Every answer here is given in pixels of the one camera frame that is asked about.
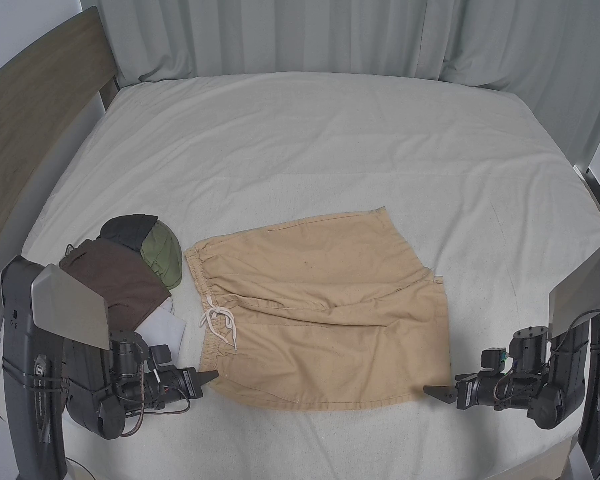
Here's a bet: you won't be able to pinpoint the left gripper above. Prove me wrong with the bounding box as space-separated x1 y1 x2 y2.
153 366 220 403

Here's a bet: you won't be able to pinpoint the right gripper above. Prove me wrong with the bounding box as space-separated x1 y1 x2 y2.
423 374 497 412

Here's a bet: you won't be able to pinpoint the bed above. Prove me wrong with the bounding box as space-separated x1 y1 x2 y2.
0 5 600 480

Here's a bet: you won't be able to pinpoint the white garment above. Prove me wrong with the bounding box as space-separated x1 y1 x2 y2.
129 299 188 365

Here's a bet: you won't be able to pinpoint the green garment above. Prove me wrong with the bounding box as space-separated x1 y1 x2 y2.
140 220 184 289

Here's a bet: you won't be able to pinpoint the brown garment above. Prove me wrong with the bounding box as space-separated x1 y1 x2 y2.
59 238 173 332

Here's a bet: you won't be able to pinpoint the black garment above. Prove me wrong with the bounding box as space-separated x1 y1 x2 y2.
100 213 160 262

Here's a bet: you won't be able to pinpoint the white curtain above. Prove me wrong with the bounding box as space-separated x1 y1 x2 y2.
87 0 446 89
420 0 600 175

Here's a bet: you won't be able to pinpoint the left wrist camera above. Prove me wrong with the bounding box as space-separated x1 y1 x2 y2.
147 343 174 370

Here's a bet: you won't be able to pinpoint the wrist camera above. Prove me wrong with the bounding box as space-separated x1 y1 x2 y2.
147 343 174 370
480 348 511 375

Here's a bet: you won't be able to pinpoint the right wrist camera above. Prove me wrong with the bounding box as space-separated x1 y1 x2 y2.
480 348 511 375

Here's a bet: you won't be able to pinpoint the tan drawstring shorts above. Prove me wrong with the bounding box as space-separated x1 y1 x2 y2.
185 206 454 413

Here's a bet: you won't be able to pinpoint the black cable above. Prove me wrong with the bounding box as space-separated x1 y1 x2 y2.
547 309 600 365

